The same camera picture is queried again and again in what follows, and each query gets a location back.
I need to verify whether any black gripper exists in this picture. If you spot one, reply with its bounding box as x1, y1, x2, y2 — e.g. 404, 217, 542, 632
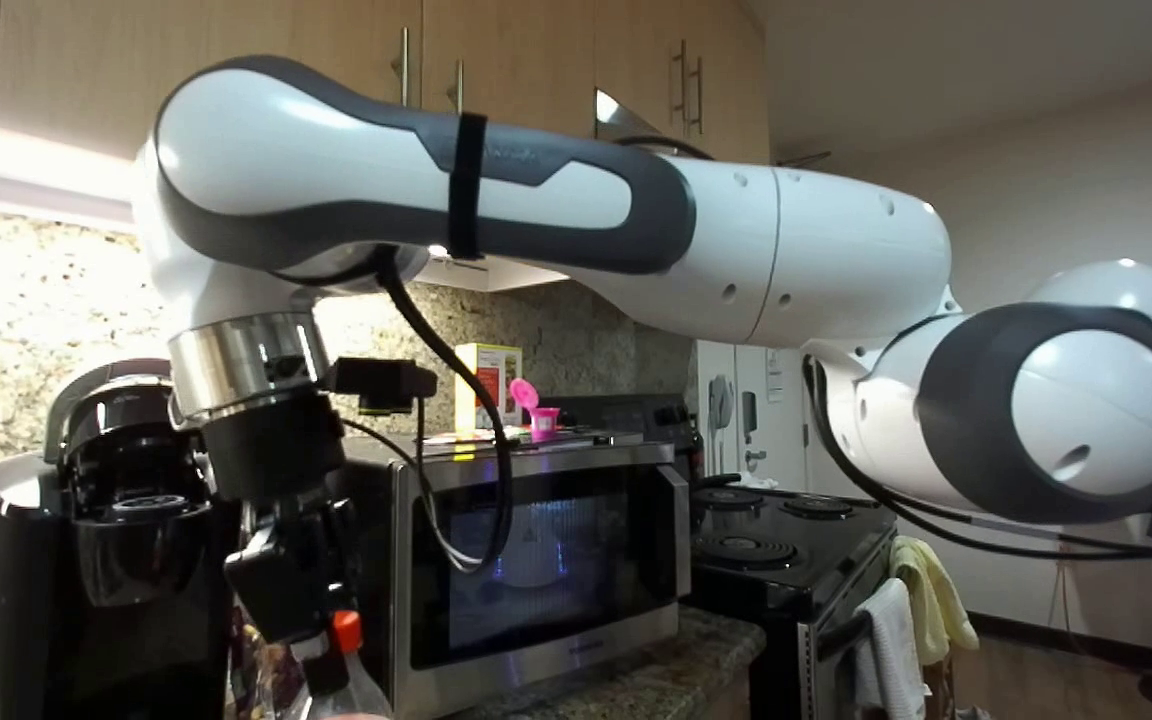
202, 392, 367, 672

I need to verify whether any stainless steel microwave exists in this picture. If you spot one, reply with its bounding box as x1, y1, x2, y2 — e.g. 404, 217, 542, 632
332, 435, 696, 720

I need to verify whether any black coffee maker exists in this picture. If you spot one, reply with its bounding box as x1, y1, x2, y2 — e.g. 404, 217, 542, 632
0, 356, 248, 720

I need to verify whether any pink coffee pod cup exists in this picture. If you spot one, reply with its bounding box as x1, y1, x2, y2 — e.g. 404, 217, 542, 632
505, 377, 564, 449

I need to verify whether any black electric stove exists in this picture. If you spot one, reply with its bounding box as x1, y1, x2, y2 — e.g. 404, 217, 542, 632
549, 392, 899, 720

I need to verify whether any white refrigerator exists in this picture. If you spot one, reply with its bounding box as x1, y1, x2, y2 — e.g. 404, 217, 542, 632
691, 333, 837, 493

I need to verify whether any white hanging towel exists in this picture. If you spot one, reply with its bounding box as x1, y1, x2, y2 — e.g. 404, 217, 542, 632
852, 576, 933, 720

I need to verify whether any yellow hanging towel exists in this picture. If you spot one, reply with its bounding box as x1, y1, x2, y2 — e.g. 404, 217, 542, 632
888, 533, 986, 672

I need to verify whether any beige cabinet above range hood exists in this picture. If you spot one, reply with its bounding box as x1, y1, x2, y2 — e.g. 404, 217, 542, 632
594, 0, 775, 170

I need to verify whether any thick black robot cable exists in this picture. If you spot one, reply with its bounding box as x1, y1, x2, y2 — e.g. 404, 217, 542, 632
335, 245, 1152, 576

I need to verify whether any black velcro strap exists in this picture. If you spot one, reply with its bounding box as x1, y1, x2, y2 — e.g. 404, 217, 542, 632
443, 114, 493, 264

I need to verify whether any wide beige wall cabinet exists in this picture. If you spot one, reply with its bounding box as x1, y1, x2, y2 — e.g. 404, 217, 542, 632
0, 0, 600, 292

